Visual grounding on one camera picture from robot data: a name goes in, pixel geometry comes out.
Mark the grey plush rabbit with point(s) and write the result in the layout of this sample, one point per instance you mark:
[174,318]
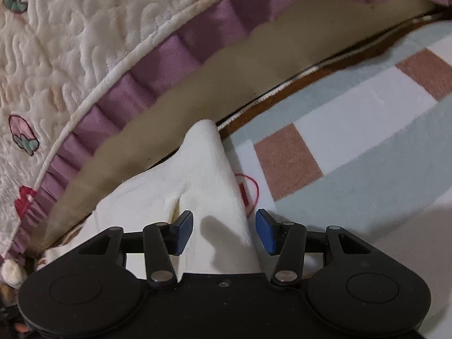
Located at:
[10,272]

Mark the cream fleece garment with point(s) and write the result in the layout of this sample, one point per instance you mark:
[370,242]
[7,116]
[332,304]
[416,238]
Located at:
[204,183]

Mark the quilted bedspread red bears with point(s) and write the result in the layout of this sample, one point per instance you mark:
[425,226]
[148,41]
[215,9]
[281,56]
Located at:
[282,42]

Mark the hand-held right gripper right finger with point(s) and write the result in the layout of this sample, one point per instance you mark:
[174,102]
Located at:
[265,231]

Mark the checkered printed rug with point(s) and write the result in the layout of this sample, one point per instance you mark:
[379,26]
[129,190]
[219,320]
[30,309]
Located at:
[353,130]

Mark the quilted bear print bedspread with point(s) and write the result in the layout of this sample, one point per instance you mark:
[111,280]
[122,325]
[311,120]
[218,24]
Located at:
[88,24]

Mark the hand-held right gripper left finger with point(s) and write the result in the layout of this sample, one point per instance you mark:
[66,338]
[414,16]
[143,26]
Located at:
[183,235]

